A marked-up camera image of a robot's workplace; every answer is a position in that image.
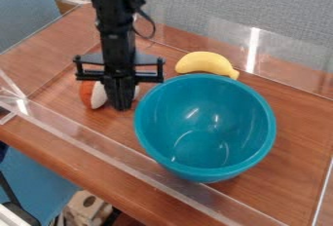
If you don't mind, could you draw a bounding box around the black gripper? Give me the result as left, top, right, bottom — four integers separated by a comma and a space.
72, 25, 166, 110

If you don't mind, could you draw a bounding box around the brown white toy mushroom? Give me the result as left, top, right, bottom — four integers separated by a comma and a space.
79, 81, 140, 111

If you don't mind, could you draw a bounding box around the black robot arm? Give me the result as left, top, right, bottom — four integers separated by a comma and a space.
72, 0, 166, 111

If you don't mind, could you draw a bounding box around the blue plastic bowl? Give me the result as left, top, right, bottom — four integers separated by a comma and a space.
134, 74, 277, 183

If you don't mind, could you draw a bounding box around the yellow toy banana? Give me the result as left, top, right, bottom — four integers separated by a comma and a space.
174, 52, 239, 80

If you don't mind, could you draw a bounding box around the clear acrylic back barrier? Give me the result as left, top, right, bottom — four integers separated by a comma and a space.
54, 0, 333, 101

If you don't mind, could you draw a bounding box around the clear acrylic barrier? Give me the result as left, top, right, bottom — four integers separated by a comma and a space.
54, 0, 333, 101
0, 68, 288, 226

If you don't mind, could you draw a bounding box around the clear acrylic front barrier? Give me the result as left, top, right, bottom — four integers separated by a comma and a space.
0, 68, 288, 226

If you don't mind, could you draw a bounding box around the black cable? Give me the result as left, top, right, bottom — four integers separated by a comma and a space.
128, 0, 158, 40

